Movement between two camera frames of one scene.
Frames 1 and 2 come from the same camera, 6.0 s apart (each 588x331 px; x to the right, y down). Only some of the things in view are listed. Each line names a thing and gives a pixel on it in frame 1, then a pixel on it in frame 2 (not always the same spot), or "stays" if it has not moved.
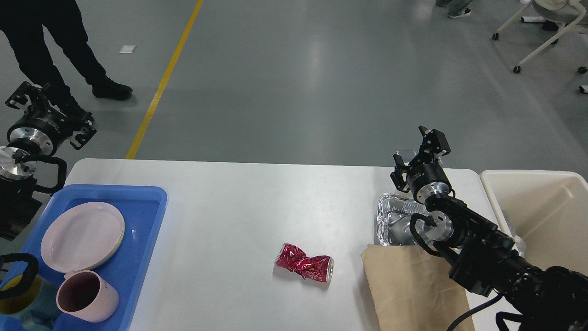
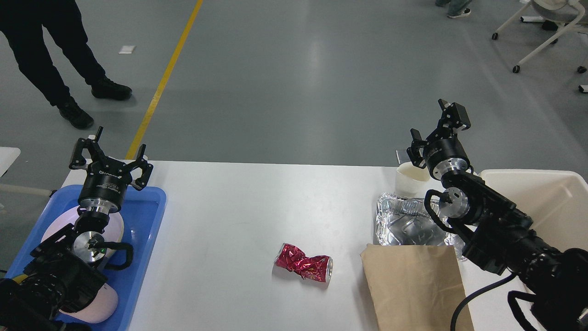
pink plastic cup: (85, 296) stays
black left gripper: (47, 134) → (104, 185)
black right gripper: (426, 180) → (445, 156)
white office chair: (566, 14) stays
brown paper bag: (412, 288) stays
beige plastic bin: (546, 210) stays
